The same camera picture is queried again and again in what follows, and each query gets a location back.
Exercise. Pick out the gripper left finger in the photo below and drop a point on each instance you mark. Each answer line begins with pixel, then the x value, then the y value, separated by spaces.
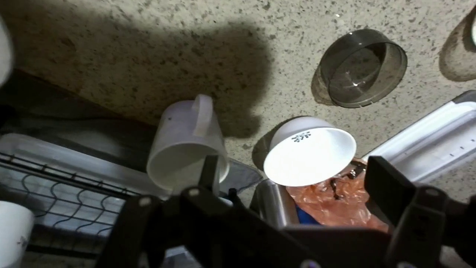
pixel 208 223

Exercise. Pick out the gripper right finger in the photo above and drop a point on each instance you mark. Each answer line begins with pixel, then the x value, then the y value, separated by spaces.
pixel 416 223

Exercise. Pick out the white bowl with dark print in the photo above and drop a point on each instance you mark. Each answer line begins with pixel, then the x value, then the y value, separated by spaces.
pixel 308 160

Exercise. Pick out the grey transparent plastic bowl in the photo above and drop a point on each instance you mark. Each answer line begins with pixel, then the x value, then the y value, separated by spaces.
pixel 366 70

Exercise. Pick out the steel bin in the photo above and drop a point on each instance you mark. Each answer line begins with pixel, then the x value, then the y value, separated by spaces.
pixel 273 203

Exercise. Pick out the translucent plastic measuring jug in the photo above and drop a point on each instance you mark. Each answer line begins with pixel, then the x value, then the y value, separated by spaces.
pixel 182 149

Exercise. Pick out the orange plastic bag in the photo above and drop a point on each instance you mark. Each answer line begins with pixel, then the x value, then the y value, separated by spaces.
pixel 334 208

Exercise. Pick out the white plastic tray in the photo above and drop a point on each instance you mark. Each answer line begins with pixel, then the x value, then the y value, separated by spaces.
pixel 435 141

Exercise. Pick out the white printed cup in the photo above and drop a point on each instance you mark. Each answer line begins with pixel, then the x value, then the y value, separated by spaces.
pixel 13 234

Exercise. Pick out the white round object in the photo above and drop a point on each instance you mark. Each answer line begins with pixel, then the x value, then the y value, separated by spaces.
pixel 4 52

